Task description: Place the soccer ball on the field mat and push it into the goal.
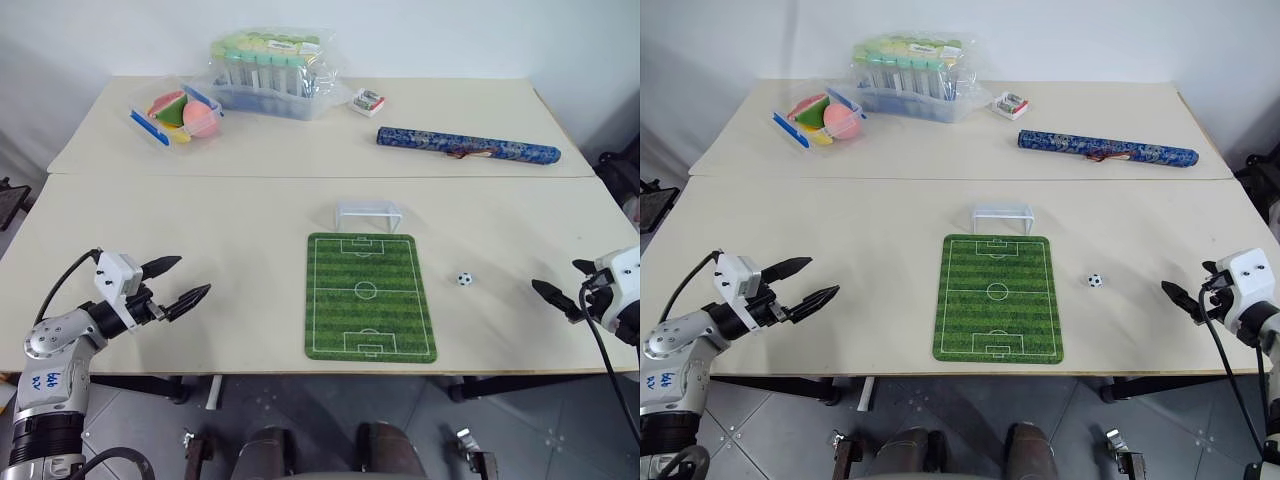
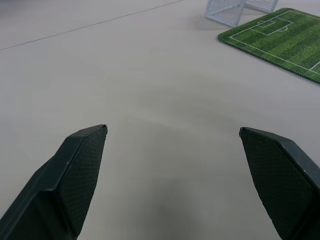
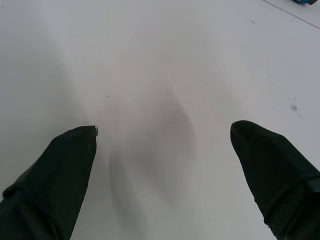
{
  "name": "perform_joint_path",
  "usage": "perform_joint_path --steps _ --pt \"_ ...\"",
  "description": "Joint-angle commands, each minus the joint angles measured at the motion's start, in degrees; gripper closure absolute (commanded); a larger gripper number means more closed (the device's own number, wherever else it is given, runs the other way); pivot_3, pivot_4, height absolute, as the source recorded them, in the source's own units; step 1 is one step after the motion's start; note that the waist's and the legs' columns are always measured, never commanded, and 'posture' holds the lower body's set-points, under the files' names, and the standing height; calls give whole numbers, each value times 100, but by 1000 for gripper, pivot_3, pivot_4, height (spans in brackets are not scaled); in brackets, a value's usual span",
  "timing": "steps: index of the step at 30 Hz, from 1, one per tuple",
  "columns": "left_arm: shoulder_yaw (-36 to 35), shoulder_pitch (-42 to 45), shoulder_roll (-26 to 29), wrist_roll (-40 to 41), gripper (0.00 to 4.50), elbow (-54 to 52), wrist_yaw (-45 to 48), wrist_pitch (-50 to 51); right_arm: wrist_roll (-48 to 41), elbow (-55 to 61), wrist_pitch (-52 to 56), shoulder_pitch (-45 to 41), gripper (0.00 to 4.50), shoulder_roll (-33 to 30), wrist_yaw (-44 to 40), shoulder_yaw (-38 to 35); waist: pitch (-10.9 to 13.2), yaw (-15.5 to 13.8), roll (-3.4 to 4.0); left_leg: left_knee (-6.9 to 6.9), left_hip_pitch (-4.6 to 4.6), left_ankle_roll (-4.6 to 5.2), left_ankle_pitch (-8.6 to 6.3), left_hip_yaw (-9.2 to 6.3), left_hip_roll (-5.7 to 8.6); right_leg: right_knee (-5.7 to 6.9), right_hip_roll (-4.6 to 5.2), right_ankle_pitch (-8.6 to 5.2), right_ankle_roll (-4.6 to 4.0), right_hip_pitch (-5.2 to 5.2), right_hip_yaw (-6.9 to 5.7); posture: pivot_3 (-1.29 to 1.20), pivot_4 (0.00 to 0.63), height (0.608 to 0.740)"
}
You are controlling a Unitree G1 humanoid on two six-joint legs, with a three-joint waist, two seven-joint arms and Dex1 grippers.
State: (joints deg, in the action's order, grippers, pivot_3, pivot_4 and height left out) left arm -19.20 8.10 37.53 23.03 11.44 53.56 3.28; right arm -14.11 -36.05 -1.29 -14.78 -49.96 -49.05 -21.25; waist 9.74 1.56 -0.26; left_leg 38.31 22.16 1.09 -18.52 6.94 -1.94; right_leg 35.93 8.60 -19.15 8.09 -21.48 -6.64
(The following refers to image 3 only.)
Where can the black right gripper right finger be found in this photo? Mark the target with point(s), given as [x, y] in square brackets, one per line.
[272, 175]

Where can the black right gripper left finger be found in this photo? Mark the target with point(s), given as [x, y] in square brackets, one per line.
[55, 180]

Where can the blue and orange object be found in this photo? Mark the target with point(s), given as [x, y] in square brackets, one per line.
[303, 2]

